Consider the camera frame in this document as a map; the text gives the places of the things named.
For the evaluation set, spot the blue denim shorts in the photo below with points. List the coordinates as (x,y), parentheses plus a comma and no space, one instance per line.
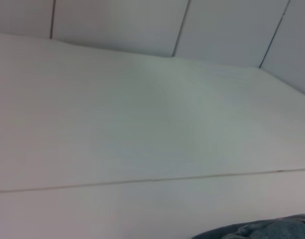
(274,229)

